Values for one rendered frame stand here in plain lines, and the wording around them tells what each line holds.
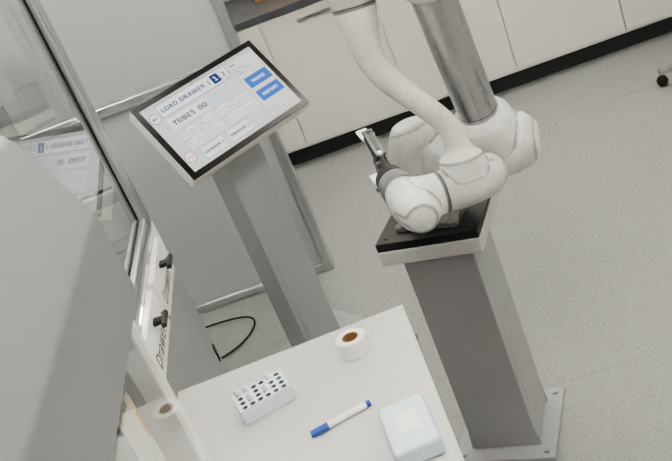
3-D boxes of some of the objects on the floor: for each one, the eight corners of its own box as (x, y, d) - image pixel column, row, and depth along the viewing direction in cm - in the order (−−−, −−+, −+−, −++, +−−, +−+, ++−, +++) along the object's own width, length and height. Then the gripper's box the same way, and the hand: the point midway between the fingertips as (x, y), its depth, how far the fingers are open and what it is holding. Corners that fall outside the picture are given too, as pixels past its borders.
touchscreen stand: (418, 339, 340) (321, 91, 298) (336, 417, 317) (218, 161, 275) (331, 313, 378) (233, 90, 336) (251, 382, 354) (136, 151, 312)
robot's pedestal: (565, 390, 288) (499, 182, 256) (556, 461, 263) (482, 240, 232) (473, 397, 300) (399, 200, 269) (456, 465, 276) (373, 257, 245)
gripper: (367, 145, 221) (341, 116, 239) (392, 231, 233) (366, 197, 251) (395, 134, 222) (368, 106, 240) (419, 220, 234) (391, 187, 252)
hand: (368, 154), depth 245 cm, fingers open, 13 cm apart
